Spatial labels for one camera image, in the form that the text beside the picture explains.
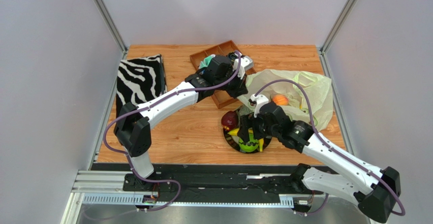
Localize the dark blue patterned sock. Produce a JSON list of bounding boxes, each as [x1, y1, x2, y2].
[[226, 52, 238, 62]]

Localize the small green watermelon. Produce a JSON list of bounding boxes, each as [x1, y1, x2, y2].
[[238, 130, 259, 153]]

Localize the dark red apple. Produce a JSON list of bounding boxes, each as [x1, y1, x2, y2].
[[221, 111, 239, 132]]

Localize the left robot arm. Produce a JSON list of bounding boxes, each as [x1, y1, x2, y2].
[[114, 53, 254, 178]]

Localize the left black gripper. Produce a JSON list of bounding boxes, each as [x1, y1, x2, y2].
[[214, 68, 248, 100]]

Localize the purple cable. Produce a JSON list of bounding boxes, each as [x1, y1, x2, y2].
[[102, 50, 242, 213], [254, 79, 406, 216]]

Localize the zebra pattern cloth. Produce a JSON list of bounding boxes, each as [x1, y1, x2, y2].
[[116, 54, 168, 117]]

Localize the brown wooden divider tray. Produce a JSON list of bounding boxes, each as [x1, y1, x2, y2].
[[190, 40, 256, 109]]

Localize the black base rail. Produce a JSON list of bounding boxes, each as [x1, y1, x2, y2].
[[73, 164, 315, 208]]

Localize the yellow banana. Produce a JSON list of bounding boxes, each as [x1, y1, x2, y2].
[[228, 128, 264, 153]]

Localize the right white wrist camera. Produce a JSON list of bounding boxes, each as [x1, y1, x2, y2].
[[249, 94, 269, 117]]

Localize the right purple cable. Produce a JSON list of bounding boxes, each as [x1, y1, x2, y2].
[[254, 79, 406, 216]]

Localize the black fruit plate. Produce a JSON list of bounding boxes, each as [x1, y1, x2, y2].
[[222, 107, 273, 154]]

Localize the teal white socks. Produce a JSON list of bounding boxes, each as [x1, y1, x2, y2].
[[199, 54, 215, 69]]

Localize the orange fruit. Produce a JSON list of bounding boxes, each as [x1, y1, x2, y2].
[[272, 94, 289, 106]]

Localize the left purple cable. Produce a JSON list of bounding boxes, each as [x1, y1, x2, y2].
[[102, 50, 242, 213]]

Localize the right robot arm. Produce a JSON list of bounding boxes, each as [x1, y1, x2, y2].
[[237, 102, 401, 223]]

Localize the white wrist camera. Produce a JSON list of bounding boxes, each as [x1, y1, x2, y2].
[[233, 50, 254, 79], [249, 94, 269, 117]]

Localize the pale green plastic bag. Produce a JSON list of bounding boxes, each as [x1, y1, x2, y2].
[[238, 69, 333, 131]]

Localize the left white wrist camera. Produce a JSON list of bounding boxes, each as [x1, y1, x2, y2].
[[233, 50, 254, 79]]

